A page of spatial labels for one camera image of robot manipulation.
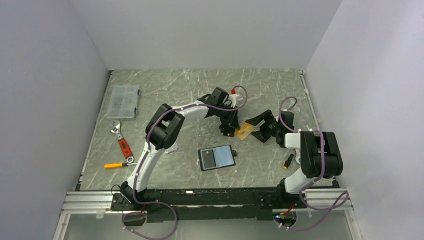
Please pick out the silver credit card stack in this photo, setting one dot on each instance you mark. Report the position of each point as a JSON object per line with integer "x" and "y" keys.
{"x": 172, "y": 148}

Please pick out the black credit card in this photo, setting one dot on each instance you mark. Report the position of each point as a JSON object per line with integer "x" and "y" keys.
{"x": 208, "y": 159}

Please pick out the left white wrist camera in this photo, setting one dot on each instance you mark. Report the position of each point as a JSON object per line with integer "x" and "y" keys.
{"x": 234, "y": 98}

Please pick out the yellow tipped black tool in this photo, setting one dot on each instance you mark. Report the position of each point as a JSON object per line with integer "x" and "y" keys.
{"x": 288, "y": 162}

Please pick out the black leather card holder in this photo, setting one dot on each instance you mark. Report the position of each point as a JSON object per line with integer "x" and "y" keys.
{"x": 224, "y": 157}

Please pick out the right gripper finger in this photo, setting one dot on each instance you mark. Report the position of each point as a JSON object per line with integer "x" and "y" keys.
{"x": 262, "y": 135}
{"x": 267, "y": 116}

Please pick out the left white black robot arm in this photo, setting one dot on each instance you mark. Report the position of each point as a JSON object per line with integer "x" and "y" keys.
{"x": 164, "y": 128}

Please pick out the aluminium frame rail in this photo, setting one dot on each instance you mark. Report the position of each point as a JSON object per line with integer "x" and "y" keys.
{"x": 99, "y": 202}

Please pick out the clear plastic screw box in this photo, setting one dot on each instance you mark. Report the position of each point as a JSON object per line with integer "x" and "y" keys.
{"x": 123, "y": 102}

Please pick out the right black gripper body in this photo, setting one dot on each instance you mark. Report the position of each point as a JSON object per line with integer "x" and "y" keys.
{"x": 275, "y": 129}

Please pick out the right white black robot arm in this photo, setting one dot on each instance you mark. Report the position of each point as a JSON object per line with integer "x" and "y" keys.
{"x": 319, "y": 153}

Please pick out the orange card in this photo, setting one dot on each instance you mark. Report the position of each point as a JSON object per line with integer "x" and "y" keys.
{"x": 245, "y": 130}

